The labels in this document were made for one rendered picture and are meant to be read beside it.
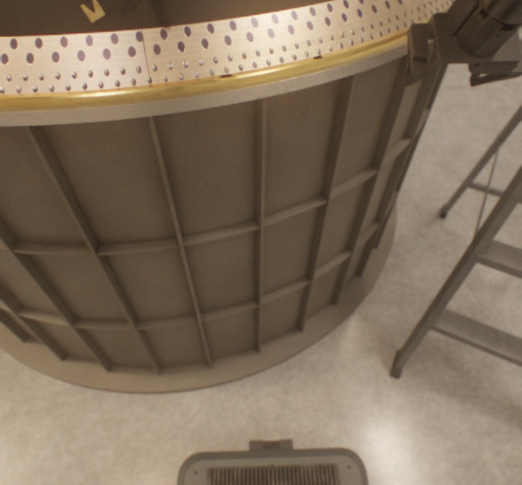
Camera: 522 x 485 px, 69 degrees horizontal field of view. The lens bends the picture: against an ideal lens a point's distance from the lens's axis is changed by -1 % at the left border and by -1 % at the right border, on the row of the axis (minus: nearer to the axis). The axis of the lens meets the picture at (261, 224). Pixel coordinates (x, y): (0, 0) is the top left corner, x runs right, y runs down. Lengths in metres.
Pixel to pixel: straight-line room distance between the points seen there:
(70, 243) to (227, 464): 0.73
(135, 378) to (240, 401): 0.40
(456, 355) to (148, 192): 1.39
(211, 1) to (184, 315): 0.87
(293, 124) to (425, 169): 1.75
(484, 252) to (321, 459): 0.74
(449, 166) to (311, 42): 1.93
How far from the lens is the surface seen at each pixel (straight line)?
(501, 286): 2.06
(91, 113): 0.65
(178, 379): 1.56
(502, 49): 0.57
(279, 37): 0.70
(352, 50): 0.75
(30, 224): 0.96
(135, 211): 0.85
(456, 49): 0.54
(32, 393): 1.76
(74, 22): 0.70
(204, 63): 0.66
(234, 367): 1.55
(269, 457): 1.24
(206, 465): 1.24
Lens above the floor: 1.48
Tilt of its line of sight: 49 degrees down
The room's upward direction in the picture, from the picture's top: 1 degrees clockwise
